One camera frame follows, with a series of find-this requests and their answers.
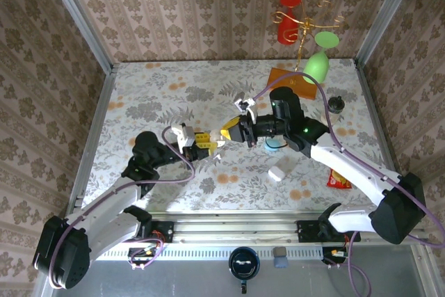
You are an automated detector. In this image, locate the black connector box with wires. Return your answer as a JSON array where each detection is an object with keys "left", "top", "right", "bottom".
[
  {"left": 321, "top": 246, "right": 350, "bottom": 266},
  {"left": 127, "top": 246, "right": 164, "bottom": 270}
]

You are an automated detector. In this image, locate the green plastic wine glass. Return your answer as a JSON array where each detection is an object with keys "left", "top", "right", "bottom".
[{"left": 302, "top": 31, "right": 341, "bottom": 85}]

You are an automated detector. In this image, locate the grey metal sheet panel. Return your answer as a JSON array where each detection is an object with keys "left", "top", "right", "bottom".
[{"left": 41, "top": 245, "right": 441, "bottom": 297}]

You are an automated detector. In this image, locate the red snack packet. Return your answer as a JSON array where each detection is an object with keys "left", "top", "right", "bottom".
[{"left": 325, "top": 168, "right": 353, "bottom": 189}]

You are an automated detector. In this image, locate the blue earbud charging case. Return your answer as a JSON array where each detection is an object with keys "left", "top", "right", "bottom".
[{"left": 264, "top": 136, "right": 284, "bottom": 152}]

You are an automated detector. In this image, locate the white slotted cable duct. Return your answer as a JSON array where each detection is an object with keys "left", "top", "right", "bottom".
[{"left": 92, "top": 248, "right": 324, "bottom": 260}]

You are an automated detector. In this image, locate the small jar with black lid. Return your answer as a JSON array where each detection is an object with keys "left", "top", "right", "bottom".
[{"left": 327, "top": 96, "right": 346, "bottom": 115}]

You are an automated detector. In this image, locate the red plastic wine glass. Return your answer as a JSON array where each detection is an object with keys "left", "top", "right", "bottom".
[{"left": 277, "top": 0, "right": 302, "bottom": 46}]

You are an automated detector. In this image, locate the aluminium table side rail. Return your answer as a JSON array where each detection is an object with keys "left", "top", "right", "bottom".
[
  {"left": 354, "top": 58, "right": 404, "bottom": 179},
  {"left": 65, "top": 67, "right": 118, "bottom": 220}
]

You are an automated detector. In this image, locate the gold wire rack wooden base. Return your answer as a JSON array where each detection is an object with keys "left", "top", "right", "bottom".
[{"left": 266, "top": 0, "right": 348, "bottom": 100}]

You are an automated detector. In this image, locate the aluminium frame post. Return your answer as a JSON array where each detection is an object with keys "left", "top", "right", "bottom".
[
  {"left": 38, "top": 0, "right": 116, "bottom": 74},
  {"left": 355, "top": 0, "right": 423, "bottom": 68}
]

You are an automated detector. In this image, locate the aluminium mounting rail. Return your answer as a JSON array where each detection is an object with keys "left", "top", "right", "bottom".
[{"left": 86, "top": 210, "right": 428, "bottom": 246}]

